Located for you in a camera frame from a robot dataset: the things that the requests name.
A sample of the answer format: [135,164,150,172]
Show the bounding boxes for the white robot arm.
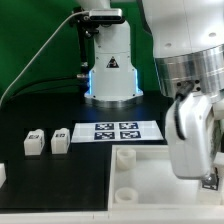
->
[77,0,224,179]

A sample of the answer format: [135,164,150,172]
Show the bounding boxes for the white front rail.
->
[0,207,224,224]

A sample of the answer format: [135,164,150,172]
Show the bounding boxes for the camera on black stand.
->
[69,7,125,94]

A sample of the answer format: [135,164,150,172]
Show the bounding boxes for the white camera cable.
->
[0,9,91,108]

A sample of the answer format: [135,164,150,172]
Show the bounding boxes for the white square tabletop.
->
[108,145,219,210]

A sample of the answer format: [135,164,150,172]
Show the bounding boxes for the black cables behind base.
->
[3,76,84,101]

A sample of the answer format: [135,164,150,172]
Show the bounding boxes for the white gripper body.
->
[165,94,222,179]

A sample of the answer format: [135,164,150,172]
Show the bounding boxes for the white block left edge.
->
[0,163,7,188]

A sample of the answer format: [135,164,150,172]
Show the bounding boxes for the white sheet with markers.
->
[71,121,163,143]

